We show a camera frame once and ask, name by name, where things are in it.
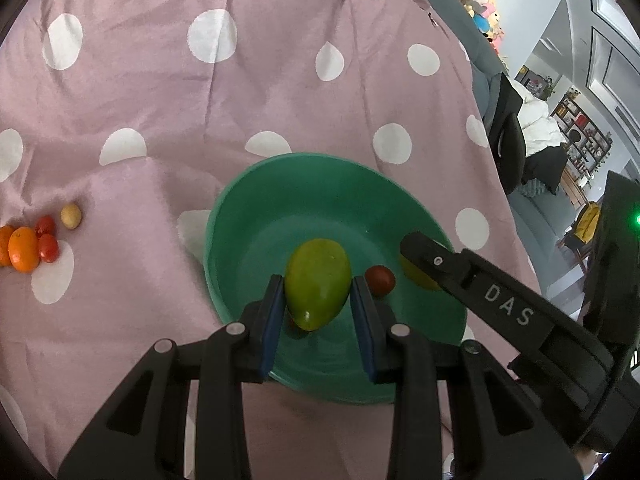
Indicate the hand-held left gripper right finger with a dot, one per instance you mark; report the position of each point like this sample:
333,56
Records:
361,330

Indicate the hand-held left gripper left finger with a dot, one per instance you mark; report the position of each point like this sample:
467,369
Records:
272,330

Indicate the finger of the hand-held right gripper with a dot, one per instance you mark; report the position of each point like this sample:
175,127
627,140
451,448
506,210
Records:
450,270

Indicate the yellow lemon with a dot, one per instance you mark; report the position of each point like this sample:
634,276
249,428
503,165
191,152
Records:
417,277

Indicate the red cherry tomato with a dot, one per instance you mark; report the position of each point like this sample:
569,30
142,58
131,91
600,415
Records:
48,248
381,280
45,226

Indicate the green mango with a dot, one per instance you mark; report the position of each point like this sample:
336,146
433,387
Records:
317,280

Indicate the green plastic bowl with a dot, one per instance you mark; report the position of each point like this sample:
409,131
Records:
310,205

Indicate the yellow chair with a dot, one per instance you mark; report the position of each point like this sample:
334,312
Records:
587,222

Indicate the black chair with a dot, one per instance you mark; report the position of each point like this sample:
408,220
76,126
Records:
510,150

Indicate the dark cloth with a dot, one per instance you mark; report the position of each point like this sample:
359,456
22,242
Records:
547,167

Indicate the white duvet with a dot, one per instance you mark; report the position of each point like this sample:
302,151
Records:
540,120

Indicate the wooden display shelf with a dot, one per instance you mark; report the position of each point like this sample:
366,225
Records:
585,135

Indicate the small yellow fruit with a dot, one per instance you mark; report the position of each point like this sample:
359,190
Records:
71,216

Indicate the row of plush toys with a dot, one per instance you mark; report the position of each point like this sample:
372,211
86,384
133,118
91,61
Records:
482,22

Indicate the orange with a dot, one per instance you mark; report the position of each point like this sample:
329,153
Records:
24,250
4,246

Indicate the grey sofa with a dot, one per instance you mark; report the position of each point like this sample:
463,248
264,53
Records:
450,5

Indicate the pink polka dot blanket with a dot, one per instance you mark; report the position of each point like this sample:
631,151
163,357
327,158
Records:
150,85

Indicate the white door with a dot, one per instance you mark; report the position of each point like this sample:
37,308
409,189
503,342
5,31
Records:
612,35

